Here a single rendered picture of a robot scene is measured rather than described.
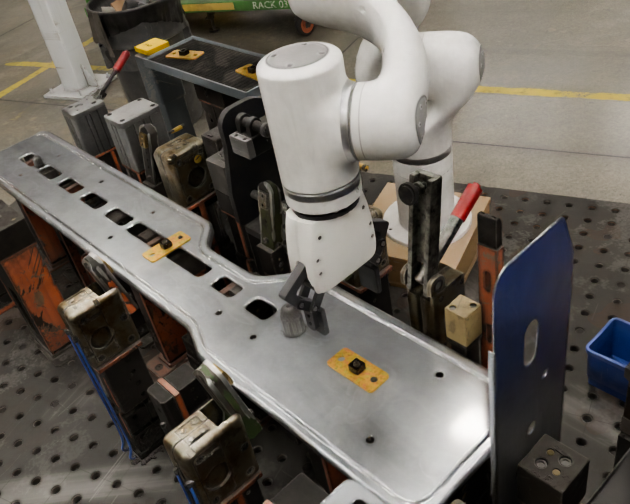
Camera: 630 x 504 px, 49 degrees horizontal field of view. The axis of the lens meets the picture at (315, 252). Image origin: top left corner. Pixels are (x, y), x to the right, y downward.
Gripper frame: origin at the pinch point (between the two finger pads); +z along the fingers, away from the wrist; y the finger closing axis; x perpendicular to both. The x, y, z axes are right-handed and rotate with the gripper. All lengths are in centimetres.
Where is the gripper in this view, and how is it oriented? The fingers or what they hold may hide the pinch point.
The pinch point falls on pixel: (344, 302)
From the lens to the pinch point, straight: 84.9
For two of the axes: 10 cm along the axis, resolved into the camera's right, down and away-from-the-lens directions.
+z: 1.7, 7.8, 6.0
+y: -7.2, 5.1, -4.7
